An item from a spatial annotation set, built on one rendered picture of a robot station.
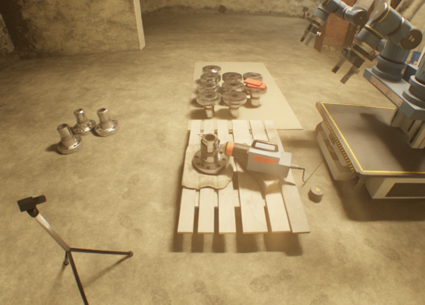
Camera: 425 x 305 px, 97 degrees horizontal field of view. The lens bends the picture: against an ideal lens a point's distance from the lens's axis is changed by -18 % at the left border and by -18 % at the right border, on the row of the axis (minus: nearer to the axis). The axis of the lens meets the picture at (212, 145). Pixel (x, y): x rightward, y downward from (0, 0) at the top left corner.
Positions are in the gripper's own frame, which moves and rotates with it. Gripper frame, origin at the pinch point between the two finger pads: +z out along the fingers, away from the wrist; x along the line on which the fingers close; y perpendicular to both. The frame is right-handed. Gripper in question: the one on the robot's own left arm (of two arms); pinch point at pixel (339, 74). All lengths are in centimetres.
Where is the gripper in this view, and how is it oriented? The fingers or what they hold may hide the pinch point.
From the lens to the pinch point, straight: 135.0
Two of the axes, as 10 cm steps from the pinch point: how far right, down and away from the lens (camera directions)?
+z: -4.1, 6.6, 6.3
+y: -9.1, -3.5, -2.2
